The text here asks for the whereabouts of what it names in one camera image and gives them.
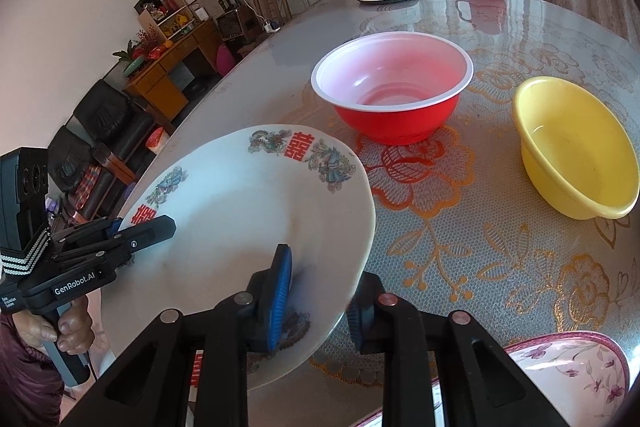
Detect wooden desk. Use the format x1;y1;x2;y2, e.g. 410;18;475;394
122;19;223;122

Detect red and white bin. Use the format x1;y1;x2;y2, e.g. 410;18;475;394
145;127;168;152

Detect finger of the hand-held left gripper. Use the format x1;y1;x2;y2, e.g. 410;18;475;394
50;217;123;244
52;215;177;268

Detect yellow plastic bowl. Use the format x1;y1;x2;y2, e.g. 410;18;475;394
512;76;640;220

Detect plaid cloth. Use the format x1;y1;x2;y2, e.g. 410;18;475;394
74;163;102;214

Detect person's left hand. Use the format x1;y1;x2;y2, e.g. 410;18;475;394
37;296;94;356

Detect white floral pink-rimmed bowl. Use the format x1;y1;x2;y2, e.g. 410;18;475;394
350;332;630;427

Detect black leather sofa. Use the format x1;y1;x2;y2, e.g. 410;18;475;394
47;79;156;228

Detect white plate with red print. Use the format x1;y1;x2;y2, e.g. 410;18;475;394
100;124;377;392

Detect pink bag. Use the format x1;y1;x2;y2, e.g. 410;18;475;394
216;44;236;76

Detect person's left forearm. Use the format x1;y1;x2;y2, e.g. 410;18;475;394
0;311;67;427

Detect red plastic bowl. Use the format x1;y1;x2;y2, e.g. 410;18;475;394
311;32;474;146

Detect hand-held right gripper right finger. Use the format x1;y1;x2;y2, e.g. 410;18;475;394
345;272;566;427

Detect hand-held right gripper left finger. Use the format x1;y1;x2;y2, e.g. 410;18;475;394
75;243;311;427

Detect wooden shelf with ornaments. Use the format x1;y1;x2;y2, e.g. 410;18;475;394
134;0;198;40

